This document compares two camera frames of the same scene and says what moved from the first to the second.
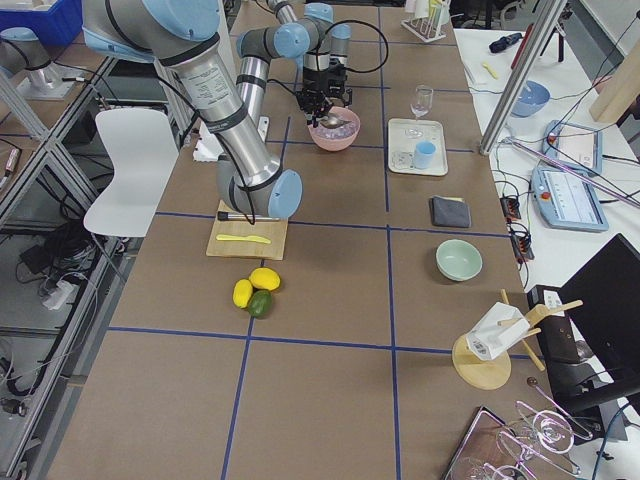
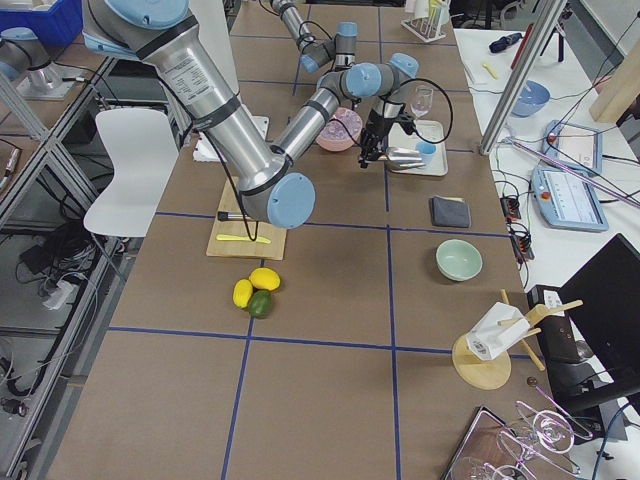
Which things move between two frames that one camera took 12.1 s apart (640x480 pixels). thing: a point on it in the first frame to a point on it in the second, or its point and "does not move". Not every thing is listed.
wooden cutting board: (273, 230) does not move
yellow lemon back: (265, 278) does not move
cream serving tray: (404, 134) does not move
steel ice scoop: (333, 122) to (403, 158)
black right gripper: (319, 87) to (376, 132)
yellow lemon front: (242, 292) does not move
